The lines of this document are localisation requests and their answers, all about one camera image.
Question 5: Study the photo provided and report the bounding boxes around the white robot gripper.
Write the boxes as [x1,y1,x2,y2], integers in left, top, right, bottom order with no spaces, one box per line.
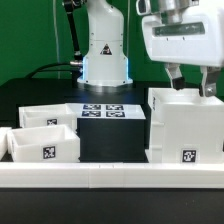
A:
[142,6,224,97]

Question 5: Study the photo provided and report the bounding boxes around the white drawer cabinet box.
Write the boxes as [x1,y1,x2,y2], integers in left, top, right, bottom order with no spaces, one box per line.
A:
[148,88,224,164]

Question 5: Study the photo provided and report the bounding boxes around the white drawer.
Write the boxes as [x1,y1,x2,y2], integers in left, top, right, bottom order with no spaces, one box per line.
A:
[7,125,80,163]
[19,104,77,131]

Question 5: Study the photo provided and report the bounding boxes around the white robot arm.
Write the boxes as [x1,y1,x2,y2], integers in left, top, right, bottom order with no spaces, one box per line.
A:
[78,0,224,97]

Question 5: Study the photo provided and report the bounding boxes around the white marker sheet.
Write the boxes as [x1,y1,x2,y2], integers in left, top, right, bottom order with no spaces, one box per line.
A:
[67,103,145,120]

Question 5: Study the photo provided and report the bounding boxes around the black cable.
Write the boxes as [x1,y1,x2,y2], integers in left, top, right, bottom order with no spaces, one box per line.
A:
[25,62,83,79]

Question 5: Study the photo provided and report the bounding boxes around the grey hanging cable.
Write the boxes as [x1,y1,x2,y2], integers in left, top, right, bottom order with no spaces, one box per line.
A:
[52,0,62,80]

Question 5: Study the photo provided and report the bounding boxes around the white left fence rail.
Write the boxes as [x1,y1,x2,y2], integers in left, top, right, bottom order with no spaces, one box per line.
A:
[0,127,12,160]

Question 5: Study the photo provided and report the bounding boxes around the white fence rail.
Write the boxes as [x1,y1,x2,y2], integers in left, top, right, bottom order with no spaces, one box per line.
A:
[0,127,12,160]
[0,162,224,189]

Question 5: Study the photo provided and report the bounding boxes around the white front fence rail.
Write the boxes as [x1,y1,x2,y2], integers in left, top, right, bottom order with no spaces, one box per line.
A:
[0,162,224,189]

